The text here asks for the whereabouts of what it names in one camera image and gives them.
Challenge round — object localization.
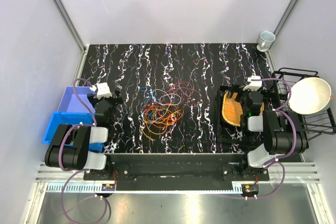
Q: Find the orange wire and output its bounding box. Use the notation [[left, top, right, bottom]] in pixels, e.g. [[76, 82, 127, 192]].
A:
[[141, 104, 183, 139]]

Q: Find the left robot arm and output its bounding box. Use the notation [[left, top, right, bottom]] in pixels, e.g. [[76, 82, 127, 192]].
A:
[[45, 90, 123, 180]]

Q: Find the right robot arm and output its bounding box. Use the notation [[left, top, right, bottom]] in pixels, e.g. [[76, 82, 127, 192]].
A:
[[226, 84, 308, 180]]

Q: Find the woven bamboo basket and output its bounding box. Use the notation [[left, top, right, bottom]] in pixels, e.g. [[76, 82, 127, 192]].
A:
[[222, 91, 265, 130]]

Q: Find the lavender plastic bin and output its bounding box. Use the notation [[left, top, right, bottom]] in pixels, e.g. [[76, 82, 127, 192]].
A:
[[57, 86, 95, 113]]

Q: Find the blue plastic bin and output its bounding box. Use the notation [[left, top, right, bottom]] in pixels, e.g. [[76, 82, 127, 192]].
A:
[[41, 112, 108, 153]]

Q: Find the white bowl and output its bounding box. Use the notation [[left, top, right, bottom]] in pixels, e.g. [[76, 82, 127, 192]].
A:
[[288, 77, 334, 115]]

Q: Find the white mug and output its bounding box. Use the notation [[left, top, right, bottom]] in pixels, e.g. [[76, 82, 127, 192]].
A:
[[257, 31, 276, 52]]

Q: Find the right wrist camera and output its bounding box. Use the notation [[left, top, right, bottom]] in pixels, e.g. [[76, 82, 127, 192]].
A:
[[243, 76, 262, 91]]

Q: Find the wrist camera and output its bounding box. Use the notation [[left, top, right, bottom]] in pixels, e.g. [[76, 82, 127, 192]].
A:
[[90, 82, 112, 99], [243, 76, 262, 91]]

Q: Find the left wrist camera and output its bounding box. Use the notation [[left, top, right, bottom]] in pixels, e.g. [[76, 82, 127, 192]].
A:
[[90, 82, 112, 99]]

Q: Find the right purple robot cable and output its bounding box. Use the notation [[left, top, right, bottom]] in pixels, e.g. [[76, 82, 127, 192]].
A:
[[217, 77, 300, 200]]

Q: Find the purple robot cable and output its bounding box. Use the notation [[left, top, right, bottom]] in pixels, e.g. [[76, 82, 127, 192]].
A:
[[217, 77, 300, 200], [58, 78, 112, 222]]

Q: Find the white wire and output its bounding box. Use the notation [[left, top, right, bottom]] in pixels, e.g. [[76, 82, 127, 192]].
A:
[[145, 88, 179, 106]]

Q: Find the black wire dish rack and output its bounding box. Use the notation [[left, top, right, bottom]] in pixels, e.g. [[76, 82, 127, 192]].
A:
[[271, 68, 335, 140]]

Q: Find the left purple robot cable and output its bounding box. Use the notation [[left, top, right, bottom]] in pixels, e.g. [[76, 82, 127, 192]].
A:
[[58, 78, 112, 222]]

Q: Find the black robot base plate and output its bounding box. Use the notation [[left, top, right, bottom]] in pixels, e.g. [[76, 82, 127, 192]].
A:
[[83, 153, 269, 182]]

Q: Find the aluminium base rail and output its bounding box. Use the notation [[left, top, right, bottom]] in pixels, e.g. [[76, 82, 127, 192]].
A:
[[35, 163, 320, 195]]

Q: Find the aluminium frame post left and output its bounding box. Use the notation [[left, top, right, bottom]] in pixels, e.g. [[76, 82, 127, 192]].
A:
[[52, 0, 86, 53]]

